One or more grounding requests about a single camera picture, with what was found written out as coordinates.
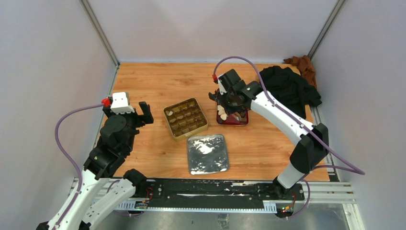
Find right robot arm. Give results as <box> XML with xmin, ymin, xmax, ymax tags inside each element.
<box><xmin>209</xmin><ymin>80</ymin><xmax>328</xmax><ymax>200</ymax></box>

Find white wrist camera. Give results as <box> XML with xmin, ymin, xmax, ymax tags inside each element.
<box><xmin>213</xmin><ymin>69</ymin><xmax>246</xmax><ymax>95</ymax></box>
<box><xmin>101</xmin><ymin>92</ymin><xmax>135</xmax><ymax>114</ymax></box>

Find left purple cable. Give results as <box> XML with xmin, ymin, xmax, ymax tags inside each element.
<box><xmin>50</xmin><ymin>102</ymin><xmax>110</xmax><ymax>230</ymax></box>

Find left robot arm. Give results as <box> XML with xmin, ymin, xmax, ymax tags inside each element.
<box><xmin>37</xmin><ymin>97</ymin><xmax>154</xmax><ymax>230</ymax></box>

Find metal tongs black tips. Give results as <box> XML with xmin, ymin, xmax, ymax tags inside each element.
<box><xmin>230</xmin><ymin>111</ymin><xmax>249</xmax><ymax>126</ymax></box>

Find black cloth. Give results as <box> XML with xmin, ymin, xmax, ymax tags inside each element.
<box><xmin>259</xmin><ymin>66</ymin><xmax>322</xmax><ymax>119</ymax></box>

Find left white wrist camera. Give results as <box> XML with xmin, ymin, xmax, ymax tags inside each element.
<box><xmin>101</xmin><ymin>92</ymin><xmax>135</xmax><ymax>114</ymax></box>

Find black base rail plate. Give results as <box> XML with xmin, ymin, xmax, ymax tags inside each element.
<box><xmin>130</xmin><ymin>178</ymin><xmax>305</xmax><ymax>213</ymax></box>

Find gold chocolate tin box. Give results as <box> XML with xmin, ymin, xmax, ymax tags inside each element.
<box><xmin>163</xmin><ymin>98</ymin><xmax>209</xmax><ymax>142</ymax></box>

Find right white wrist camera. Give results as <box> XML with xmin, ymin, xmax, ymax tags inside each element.
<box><xmin>213</xmin><ymin>69</ymin><xmax>246</xmax><ymax>95</ymax></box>

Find red chocolate tray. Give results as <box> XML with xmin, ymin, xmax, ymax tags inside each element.
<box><xmin>216</xmin><ymin>103</ymin><xmax>246</xmax><ymax>127</ymax></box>

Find silver tin lid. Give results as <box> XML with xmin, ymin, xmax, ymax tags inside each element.
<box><xmin>186</xmin><ymin>134</ymin><xmax>230</xmax><ymax>175</ymax></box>

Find brown cloth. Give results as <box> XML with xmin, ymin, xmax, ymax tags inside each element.
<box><xmin>283</xmin><ymin>55</ymin><xmax>317</xmax><ymax>89</ymax></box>

